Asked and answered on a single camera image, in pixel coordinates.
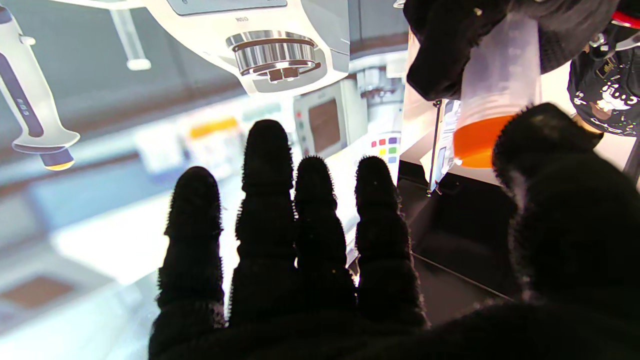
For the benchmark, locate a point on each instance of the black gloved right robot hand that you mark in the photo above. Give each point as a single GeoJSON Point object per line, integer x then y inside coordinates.
{"type": "Point", "coordinates": [550, 250]}

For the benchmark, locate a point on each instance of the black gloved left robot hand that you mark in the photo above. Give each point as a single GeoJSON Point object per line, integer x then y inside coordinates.
{"type": "Point", "coordinates": [440, 45]}

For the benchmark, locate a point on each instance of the clear plastic test tube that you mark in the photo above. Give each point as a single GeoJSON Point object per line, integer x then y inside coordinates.
{"type": "Point", "coordinates": [500, 80]}

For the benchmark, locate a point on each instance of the orange tube cap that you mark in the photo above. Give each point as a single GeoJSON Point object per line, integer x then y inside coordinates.
{"type": "Point", "coordinates": [477, 140]}

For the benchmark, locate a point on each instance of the black backdrop stand pole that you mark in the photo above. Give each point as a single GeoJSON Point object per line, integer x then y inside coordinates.
{"type": "Point", "coordinates": [434, 145]}

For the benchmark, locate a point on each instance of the person in dark shirt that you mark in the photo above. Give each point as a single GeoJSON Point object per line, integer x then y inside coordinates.
{"type": "Point", "coordinates": [607, 97]}

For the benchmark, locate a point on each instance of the printed laboratory backdrop banner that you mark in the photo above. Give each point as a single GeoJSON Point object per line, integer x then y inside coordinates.
{"type": "Point", "coordinates": [125, 125]}

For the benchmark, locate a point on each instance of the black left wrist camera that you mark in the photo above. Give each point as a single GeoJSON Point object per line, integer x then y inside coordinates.
{"type": "Point", "coordinates": [612, 35]}

